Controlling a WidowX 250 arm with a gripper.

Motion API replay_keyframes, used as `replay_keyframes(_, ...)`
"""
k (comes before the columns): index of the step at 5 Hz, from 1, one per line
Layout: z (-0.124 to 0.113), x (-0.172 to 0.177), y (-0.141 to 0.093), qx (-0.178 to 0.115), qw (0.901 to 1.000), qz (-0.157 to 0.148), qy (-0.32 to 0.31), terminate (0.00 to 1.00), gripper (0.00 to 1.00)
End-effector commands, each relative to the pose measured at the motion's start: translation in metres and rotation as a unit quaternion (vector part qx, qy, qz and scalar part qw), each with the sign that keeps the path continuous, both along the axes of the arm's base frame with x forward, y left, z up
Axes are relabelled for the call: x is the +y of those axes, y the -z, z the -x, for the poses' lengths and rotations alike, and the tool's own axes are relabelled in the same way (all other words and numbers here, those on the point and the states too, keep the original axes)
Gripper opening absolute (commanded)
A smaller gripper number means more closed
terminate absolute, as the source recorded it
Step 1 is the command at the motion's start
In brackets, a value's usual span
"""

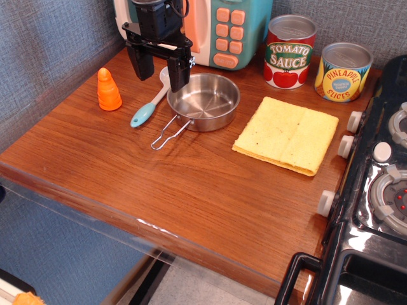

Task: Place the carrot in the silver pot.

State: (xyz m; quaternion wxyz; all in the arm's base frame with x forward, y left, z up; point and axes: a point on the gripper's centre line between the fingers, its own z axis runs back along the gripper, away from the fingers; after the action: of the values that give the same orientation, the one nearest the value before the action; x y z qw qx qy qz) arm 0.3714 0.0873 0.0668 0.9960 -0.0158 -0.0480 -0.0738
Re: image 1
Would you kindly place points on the white stove knob middle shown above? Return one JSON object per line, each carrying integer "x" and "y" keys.
{"x": 345, "y": 146}

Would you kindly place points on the white stove knob top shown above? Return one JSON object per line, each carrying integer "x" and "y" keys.
{"x": 354, "y": 120}

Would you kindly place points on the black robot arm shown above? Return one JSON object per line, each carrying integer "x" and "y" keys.
{"x": 158, "y": 34}

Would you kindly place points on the orange toy carrot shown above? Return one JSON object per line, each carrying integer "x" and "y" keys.
{"x": 107, "y": 91}

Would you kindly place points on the yellow folded cloth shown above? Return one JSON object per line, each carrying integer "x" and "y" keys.
{"x": 288, "y": 136}

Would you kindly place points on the teal and white spoon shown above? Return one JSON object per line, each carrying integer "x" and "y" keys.
{"x": 146, "y": 111}

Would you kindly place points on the silver metal pot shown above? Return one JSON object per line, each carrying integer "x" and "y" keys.
{"x": 206, "y": 104}

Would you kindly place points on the white stove knob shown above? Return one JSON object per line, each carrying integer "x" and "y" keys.
{"x": 354, "y": 120}
{"x": 325, "y": 203}
{"x": 345, "y": 146}

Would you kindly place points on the white stove knob bottom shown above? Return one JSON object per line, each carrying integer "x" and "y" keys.
{"x": 325, "y": 203}

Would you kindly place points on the pineapple slices can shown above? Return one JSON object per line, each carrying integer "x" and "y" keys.
{"x": 343, "y": 71}

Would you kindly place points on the tomato sauce can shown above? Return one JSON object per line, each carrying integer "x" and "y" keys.
{"x": 289, "y": 47}

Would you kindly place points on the teal toy microwave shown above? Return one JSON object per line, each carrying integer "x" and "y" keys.
{"x": 225, "y": 34}

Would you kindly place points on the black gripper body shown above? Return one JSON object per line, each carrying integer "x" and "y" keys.
{"x": 159, "y": 23}

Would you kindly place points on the orange object bottom corner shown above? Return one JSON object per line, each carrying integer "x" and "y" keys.
{"x": 27, "y": 298}

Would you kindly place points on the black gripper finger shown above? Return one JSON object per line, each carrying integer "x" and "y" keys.
{"x": 179, "y": 71}
{"x": 141, "y": 60}

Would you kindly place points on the black toy stove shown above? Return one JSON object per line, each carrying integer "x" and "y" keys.
{"x": 364, "y": 246}

